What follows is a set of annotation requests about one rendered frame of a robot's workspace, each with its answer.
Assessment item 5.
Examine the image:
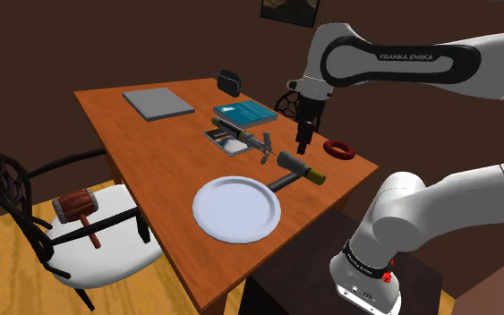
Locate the small dark box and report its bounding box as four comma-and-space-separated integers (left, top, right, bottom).
217, 68, 242, 98

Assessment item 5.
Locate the teal book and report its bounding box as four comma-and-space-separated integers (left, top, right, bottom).
212, 99, 278, 130

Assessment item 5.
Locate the dark chair with white seat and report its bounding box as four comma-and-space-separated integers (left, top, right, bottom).
0, 148, 166, 312

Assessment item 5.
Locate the brown wooden mallet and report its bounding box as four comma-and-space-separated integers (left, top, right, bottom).
52, 188, 103, 251

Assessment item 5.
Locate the dark framed wall picture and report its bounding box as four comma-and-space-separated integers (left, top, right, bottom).
260, 0, 321, 29

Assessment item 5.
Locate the orange wooden table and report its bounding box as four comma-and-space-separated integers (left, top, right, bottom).
73, 77, 380, 315

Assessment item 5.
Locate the red ring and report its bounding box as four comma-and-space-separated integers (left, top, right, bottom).
323, 139, 356, 161

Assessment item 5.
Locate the grey winged corkscrew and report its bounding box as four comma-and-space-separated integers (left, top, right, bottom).
210, 116, 275, 166

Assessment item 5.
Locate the dark robot stand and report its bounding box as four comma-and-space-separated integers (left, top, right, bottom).
237, 208, 445, 315

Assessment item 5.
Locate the dark lattice-back chair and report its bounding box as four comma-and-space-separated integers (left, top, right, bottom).
273, 90, 322, 132

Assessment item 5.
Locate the grey flat board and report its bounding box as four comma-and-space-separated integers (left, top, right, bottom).
122, 87, 196, 123

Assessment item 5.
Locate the white plate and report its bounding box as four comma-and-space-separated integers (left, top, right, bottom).
192, 175, 282, 245

